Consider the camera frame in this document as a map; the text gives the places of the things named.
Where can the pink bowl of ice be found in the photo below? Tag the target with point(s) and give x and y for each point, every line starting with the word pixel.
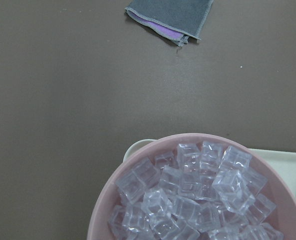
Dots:
pixel 284 218

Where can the grey and purple cloth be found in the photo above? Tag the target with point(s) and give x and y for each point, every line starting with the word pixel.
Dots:
pixel 175 20

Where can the beige plastic tray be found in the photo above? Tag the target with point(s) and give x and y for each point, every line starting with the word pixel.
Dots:
pixel 279 167

